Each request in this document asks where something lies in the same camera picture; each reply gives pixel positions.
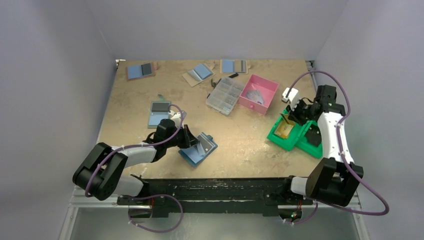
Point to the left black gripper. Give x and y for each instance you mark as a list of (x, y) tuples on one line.
[(188, 139)]

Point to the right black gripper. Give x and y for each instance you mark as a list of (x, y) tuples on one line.
[(301, 113)]

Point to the blue card holder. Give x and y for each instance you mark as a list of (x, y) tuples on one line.
[(194, 155)]

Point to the gold card from holder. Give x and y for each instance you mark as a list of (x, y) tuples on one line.
[(286, 121)]

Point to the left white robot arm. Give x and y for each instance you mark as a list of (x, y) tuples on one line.
[(100, 174)]

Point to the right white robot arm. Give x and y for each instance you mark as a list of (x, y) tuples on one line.
[(332, 181)]

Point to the gold credit card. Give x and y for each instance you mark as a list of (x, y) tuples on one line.
[(283, 131)]

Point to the teal open card holder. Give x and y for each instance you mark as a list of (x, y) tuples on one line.
[(159, 109)]

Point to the cards in pink bin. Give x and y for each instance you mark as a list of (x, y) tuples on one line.
[(255, 95)]

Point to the tan open card holder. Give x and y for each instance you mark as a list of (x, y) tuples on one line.
[(198, 74)]

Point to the beige open card holder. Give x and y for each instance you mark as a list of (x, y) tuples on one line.
[(231, 66)]

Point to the brown open card holder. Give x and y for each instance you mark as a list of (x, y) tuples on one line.
[(140, 71)]

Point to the green tray lid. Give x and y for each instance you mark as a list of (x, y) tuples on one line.
[(310, 140)]

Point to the pink plastic bin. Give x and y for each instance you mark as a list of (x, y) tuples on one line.
[(268, 89)]

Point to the clear plastic organizer box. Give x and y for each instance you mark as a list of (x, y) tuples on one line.
[(225, 95)]

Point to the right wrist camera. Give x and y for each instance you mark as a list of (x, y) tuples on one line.
[(291, 97)]

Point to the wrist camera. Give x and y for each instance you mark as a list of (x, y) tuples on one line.
[(177, 116), (291, 97)]

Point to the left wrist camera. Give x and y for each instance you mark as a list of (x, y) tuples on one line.
[(177, 116)]

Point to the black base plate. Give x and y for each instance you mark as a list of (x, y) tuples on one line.
[(268, 196)]

